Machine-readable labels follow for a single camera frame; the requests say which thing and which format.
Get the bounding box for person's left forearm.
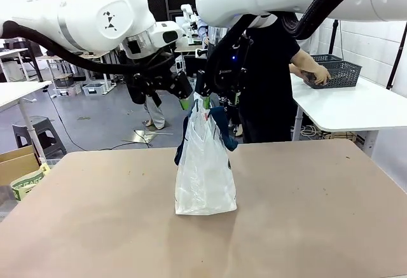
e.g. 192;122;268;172
288;64;306;78

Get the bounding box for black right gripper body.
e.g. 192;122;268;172
208;63;246;97

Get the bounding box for background person in blue shirt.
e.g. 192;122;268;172
197;17;210;46

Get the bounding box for background person in beige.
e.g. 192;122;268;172
127;79;167;131

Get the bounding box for thin black stand pole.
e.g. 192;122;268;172
328;19;338;57

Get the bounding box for dark grey woven plastic basket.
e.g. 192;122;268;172
303;60;363;90
310;53;343;64

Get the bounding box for white box under table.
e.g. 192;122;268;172
355;130;380;158

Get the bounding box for clear plastic navy-handled shopping bag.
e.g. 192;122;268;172
174;92;239;216

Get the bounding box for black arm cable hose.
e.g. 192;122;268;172
0;20;174;77
205;0;381;96

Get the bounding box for white cables under table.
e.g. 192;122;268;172
300;124;326;139

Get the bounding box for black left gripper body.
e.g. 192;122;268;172
133;71;176;98

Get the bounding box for black tripod pole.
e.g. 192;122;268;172
385;20;407;92

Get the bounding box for person in black t-shirt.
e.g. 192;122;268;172
217;12;302;144

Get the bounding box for white table with white leg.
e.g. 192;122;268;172
0;80;53;164

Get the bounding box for white plastic storage bin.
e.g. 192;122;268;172
52;83;82;98

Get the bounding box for green and white printed bag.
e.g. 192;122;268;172
10;162;52;202

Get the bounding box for brown cardboard box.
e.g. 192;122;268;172
0;145;42;187

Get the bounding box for black floor cable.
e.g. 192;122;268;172
44;88;153;152

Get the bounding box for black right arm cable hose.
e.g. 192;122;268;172
205;0;381;96

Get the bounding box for person's right forearm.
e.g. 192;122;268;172
291;50;321;73

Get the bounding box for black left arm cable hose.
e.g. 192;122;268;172
0;20;174;77

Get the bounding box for person's right hand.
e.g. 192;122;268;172
313;66;333;85

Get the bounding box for grey plastic step stool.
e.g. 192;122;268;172
12;116;67;158

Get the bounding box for white table with rounded corner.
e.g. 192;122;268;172
290;73;407;142

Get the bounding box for white background desk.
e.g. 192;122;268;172
0;47;43;83

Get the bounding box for clear plastic storage bin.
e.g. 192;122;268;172
81;82;107;97

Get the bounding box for shiny metal sheet on floor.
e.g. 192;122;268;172
122;129;174;145

